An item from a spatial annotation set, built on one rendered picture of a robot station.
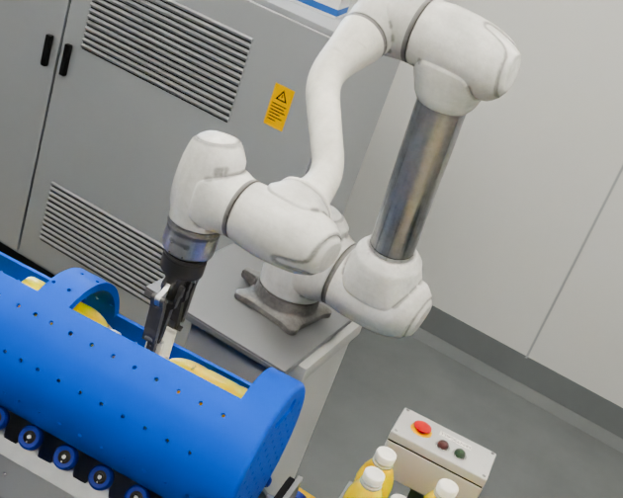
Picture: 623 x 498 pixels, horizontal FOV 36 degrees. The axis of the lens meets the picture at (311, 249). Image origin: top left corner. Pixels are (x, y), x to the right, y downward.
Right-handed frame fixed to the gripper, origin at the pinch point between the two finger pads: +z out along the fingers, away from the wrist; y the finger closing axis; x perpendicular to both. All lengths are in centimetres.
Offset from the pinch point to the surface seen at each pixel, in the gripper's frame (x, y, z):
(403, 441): 44, -24, 9
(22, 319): -20.6, 11.1, -0.3
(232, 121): -60, -157, 15
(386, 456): 42.7, -15.2, 8.3
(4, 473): -16.2, 13.3, 30.1
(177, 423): 11.8, 12.5, 2.0
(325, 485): 19, -140, 119
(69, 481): -4.3, 11.6, 25.6
